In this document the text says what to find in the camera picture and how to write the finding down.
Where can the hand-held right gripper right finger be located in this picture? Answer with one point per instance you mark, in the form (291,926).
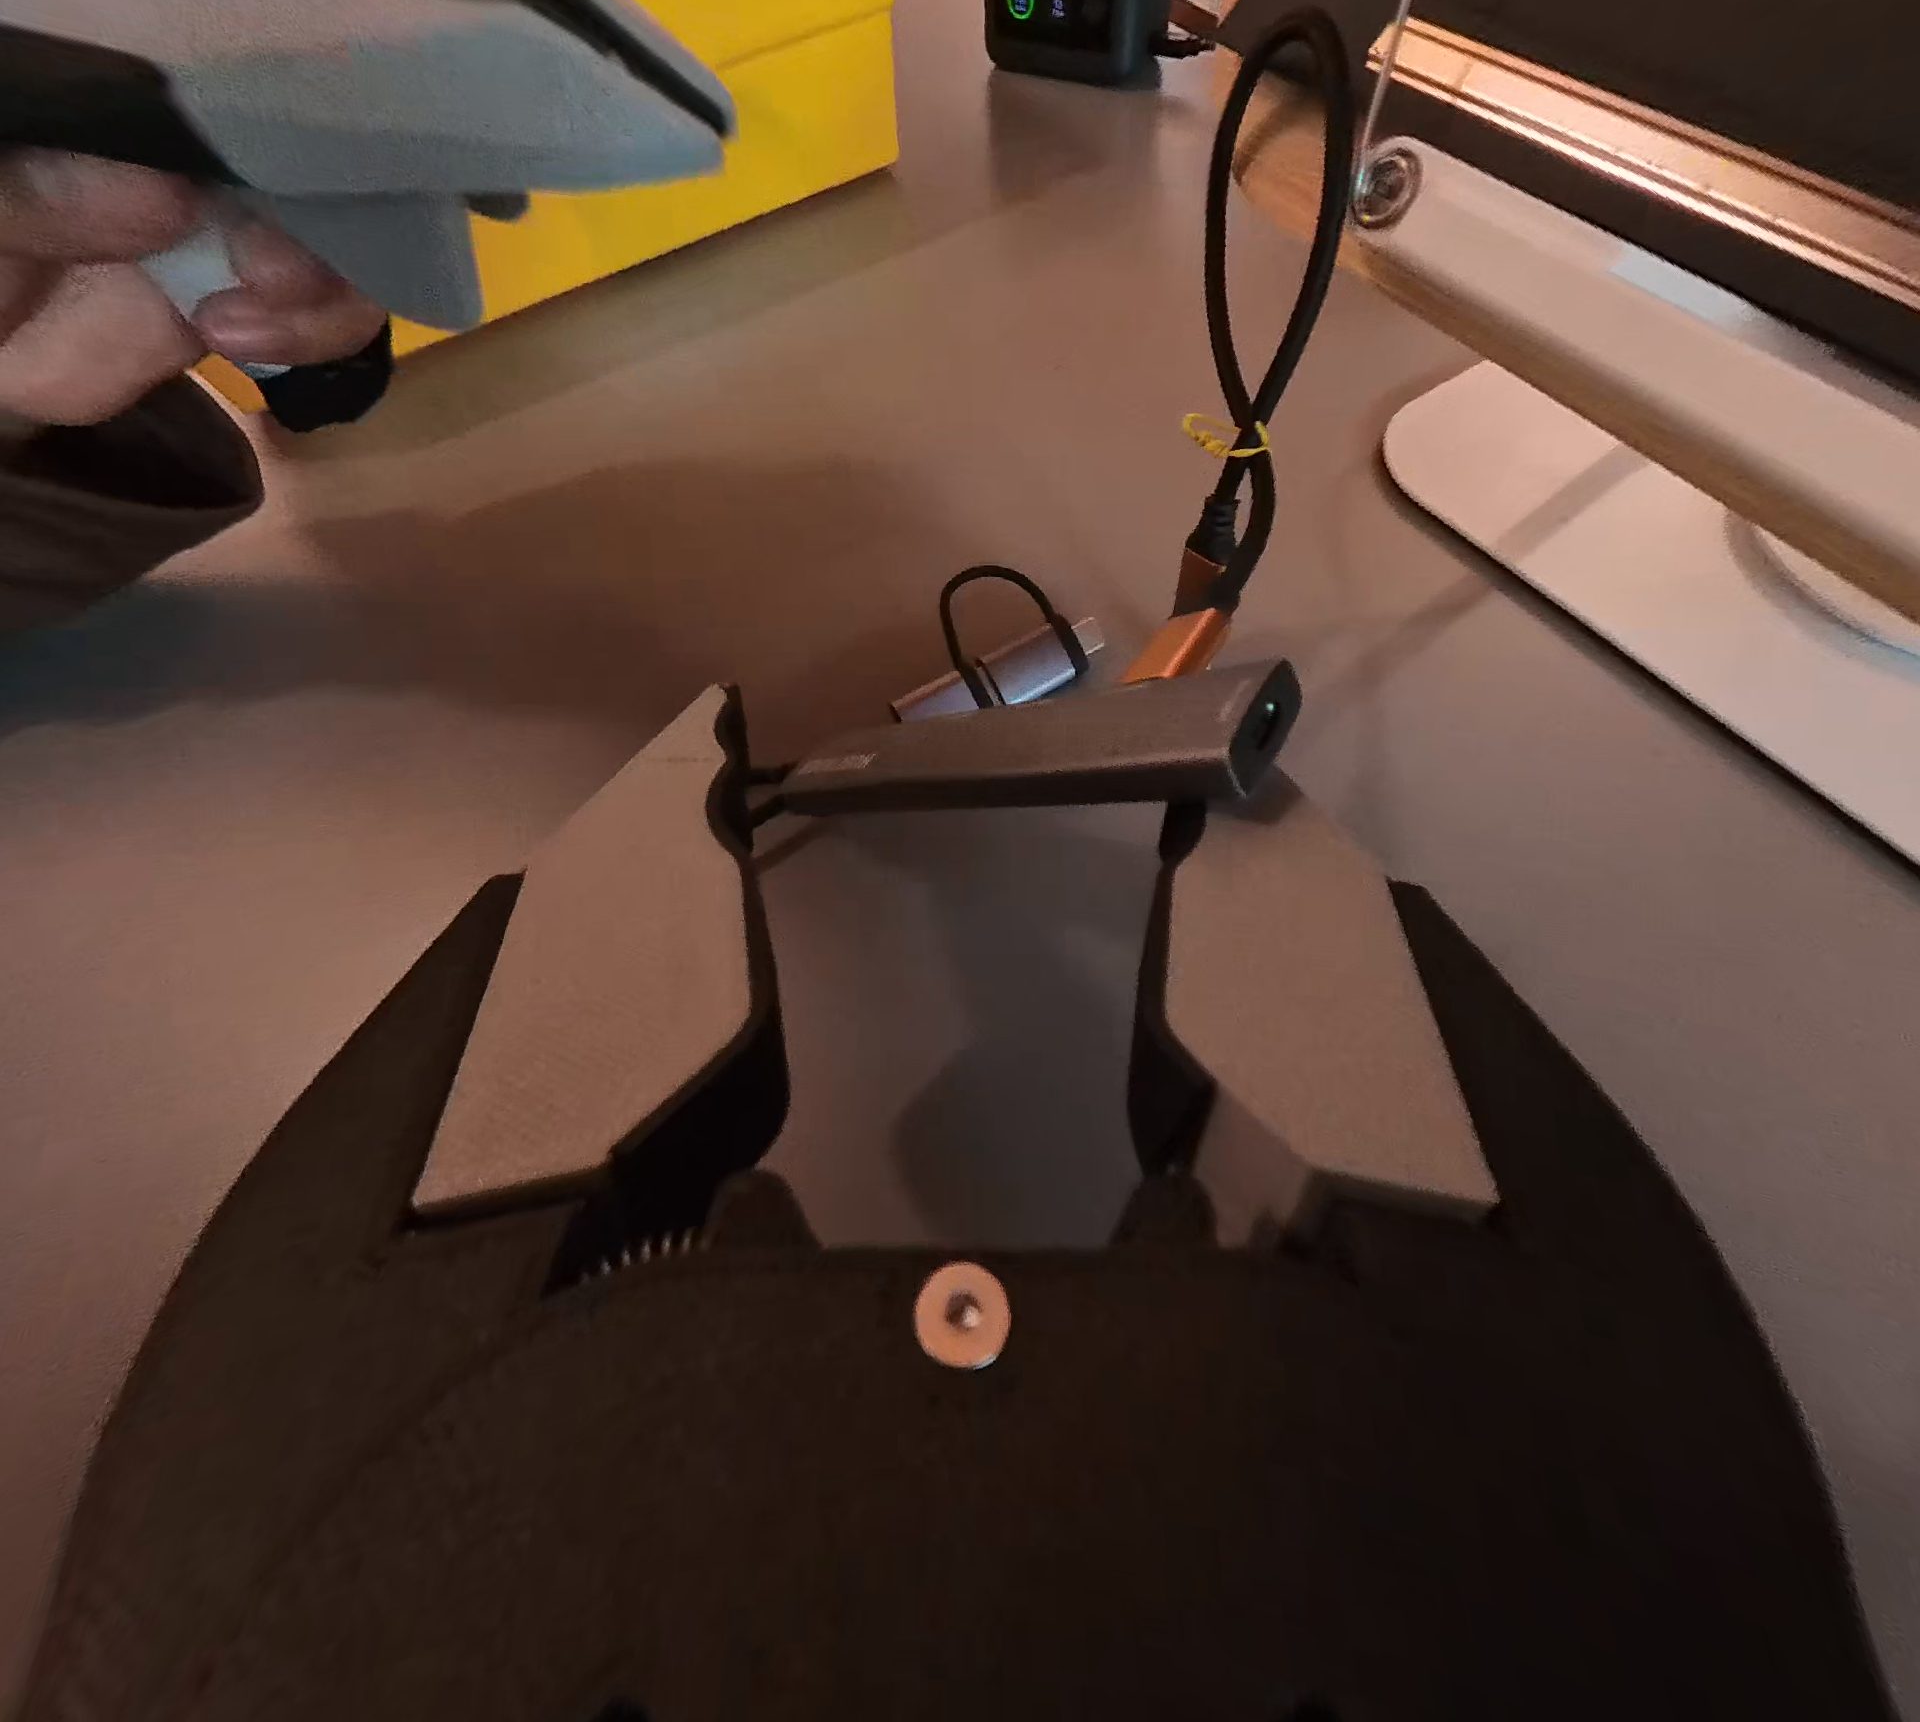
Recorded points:
(1321,1017)

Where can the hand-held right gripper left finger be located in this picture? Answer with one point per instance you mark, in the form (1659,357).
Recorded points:
(614,972)

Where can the yellow plastic bin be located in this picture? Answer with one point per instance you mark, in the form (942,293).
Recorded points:
(721,27)

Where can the person's left hand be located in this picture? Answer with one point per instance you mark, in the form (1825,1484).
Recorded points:
(75,283)

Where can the yellow twist tie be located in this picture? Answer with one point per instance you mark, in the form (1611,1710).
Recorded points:
(1245,445)

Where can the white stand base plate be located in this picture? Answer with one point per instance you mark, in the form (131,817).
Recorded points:
(1500,476)

